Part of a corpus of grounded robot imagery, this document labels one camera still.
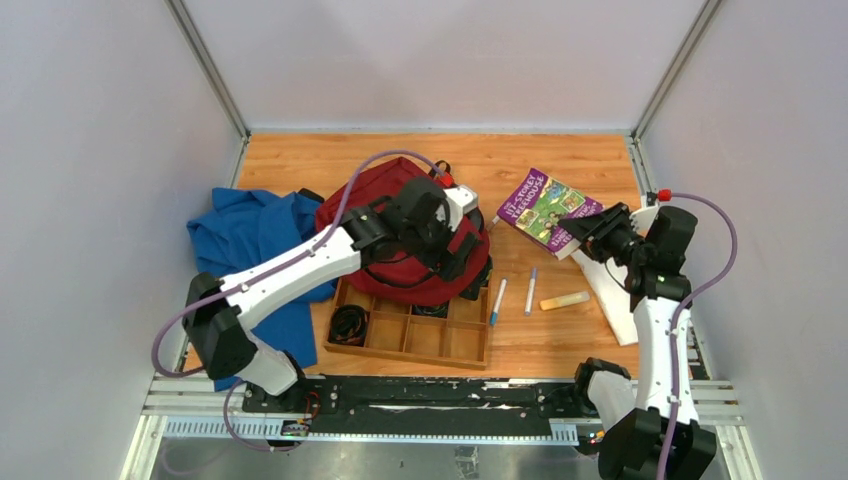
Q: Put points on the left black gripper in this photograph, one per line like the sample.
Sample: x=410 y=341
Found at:
x=460 y=253

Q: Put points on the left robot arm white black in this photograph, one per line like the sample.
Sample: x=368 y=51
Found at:
x=223 y=312

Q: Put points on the red backpack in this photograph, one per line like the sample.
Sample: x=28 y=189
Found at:
x=402 y=277

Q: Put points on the blue capped marker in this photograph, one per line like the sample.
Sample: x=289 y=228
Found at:
x=528 y=305
x=498 y=301

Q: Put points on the blue capped marker right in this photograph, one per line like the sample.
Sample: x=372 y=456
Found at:
x=528 y=305

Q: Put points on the blue capped marker left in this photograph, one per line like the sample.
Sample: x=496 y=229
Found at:
x=498 y=301

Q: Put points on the white marker near backpack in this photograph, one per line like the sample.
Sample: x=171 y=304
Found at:
x=492 y=223

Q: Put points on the wooden compartment tray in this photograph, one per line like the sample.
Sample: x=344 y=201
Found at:
x=379 y=328

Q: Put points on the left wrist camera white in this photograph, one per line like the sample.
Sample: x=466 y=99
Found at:
x=460 y=201

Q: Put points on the white paper towel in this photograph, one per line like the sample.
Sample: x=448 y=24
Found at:
x=606 y=281

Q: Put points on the blue cloth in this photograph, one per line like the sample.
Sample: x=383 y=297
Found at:
x=245 y=228

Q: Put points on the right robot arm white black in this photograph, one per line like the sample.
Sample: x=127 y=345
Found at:
x=652 y=428

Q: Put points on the coiled cable tray middle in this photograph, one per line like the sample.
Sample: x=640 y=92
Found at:
x=434 y=311

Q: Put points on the purple Treehouse book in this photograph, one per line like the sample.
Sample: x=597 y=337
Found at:
x=538 y=204

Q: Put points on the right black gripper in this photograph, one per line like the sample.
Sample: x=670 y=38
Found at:
x=598 y=227

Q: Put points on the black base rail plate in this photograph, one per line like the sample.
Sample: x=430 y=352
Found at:
x=429 y=406

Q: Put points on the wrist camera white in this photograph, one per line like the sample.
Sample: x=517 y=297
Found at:
x=460 y=201
x=642 y=219

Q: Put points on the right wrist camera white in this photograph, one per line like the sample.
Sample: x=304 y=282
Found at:
x=642 y=219

